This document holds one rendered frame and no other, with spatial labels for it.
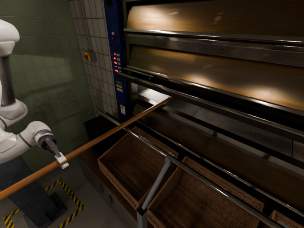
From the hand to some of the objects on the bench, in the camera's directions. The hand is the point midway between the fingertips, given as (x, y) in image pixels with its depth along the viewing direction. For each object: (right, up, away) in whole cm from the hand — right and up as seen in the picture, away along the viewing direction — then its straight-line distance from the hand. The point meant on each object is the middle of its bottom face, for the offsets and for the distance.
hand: (61, 160), depth 69 cm
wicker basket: (+31, -32, +65) cm, 79 cm away
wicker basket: (+76, -54, +32) cm, 99 cm away
